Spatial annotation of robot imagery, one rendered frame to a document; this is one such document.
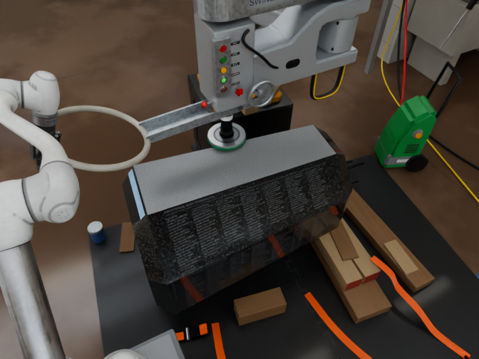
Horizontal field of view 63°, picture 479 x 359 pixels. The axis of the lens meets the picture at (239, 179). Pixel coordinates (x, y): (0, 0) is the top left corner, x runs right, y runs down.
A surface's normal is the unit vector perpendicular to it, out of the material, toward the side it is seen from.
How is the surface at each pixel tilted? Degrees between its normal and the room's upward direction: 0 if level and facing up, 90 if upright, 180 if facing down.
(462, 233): 0
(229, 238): 45
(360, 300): 0
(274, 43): 4
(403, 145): 90
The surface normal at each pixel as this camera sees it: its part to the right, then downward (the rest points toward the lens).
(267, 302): 0.00, -0.67
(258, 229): 0.29, 0.00
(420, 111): -0.55, -0.52
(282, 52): 0.47, 0.66
